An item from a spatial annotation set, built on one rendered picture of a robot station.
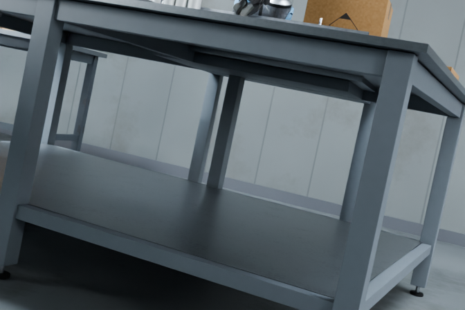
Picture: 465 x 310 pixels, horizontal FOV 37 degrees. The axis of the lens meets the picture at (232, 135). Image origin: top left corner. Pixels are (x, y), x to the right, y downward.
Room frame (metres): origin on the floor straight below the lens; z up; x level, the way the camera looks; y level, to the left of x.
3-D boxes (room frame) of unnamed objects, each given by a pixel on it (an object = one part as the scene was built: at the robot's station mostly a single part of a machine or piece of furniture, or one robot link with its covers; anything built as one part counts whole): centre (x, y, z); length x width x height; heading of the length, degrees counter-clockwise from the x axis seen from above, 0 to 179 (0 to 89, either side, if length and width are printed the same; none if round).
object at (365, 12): (2.75, -0.35, 0.99); 0.30 x 0.24 x 0.27; 74
